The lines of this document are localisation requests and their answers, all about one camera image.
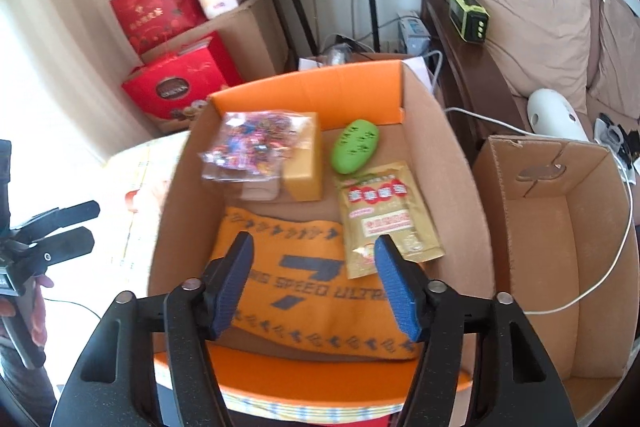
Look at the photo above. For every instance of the person's left hand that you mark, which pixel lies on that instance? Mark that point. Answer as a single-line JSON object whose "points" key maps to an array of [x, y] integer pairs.
{"points": [[42, 307]]}

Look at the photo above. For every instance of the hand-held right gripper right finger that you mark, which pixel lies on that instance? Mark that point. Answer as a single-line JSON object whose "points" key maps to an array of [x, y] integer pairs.
{"points": [[400, 292]]}

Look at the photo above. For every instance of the black speaker stand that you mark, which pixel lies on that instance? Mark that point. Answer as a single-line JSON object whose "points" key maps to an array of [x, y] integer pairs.
{"points": [[372, 7], [297, 17]]}

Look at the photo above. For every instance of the red gift bag with gold print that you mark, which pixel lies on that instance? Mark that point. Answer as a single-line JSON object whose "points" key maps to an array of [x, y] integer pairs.
{"points": [[150, 7]]}

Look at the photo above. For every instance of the open brown cardboard box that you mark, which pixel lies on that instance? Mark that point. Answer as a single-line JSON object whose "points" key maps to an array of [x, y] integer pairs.
{"points": [[540, 232]]}

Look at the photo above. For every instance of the green black device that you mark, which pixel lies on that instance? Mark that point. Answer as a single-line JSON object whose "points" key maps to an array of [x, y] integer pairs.
{"points": [[467, 17]]}

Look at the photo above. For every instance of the red gift bag with oval label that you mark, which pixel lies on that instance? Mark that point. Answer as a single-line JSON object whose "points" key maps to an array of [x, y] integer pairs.
{"points": [[200, 67]]}

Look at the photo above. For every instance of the white handheld appliance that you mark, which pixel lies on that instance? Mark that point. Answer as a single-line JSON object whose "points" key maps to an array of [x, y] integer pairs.
{"points": [[555, 114]]}

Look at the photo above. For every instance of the clear container with yellow lid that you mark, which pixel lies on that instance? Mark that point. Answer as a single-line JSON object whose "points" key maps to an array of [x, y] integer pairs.
{"points": [[302, 162]]}

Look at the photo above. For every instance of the beige sofa cushion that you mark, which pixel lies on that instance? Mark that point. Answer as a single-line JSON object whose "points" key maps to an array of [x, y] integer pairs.
{"points": [[620, 57], [525, 7]]}

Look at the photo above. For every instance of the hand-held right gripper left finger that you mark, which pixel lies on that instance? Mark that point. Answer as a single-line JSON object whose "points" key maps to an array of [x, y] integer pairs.
{"points": [[230, 292]]}

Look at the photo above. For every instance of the bag of colourful rubber bands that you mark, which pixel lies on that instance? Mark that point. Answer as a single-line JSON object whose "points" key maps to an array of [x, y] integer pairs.
{"points": [[250, 142]]}

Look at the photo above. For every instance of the green paw-print case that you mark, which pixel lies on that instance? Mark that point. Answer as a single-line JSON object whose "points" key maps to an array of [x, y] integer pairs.
{"points": [[352, 147]]}

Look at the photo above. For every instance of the white curtain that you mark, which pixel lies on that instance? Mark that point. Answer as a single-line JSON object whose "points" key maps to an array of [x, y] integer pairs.
{"points": [[60, 57]]}

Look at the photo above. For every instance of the orange printed packet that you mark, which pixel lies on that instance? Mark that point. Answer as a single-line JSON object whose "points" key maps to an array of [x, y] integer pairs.
{"points": [[310, 287]]}

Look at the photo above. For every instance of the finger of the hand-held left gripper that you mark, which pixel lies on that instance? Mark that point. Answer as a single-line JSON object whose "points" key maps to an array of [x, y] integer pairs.
{"points": [[65, 247], [60, 213]]}

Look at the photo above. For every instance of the gold sachet packet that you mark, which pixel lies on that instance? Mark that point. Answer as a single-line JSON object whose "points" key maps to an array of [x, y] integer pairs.
{"points": [[380, 217]]}

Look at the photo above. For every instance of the closed brown cardboard box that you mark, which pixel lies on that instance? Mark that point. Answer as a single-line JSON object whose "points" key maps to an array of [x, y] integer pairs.
{"points": [[255, 37]]}

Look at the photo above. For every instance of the dark wooden sofa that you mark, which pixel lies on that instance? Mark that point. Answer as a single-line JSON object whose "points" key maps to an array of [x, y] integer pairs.
{"points": [[450, 47]]}

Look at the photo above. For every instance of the yellow blue checked tablecloth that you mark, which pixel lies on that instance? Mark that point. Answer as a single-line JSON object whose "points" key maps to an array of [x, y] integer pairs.
{"points": [[145, 167]]}

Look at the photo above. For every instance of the orange cardboard box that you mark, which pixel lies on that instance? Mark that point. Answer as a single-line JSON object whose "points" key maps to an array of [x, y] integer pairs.
{"points": [[310, 92]]}

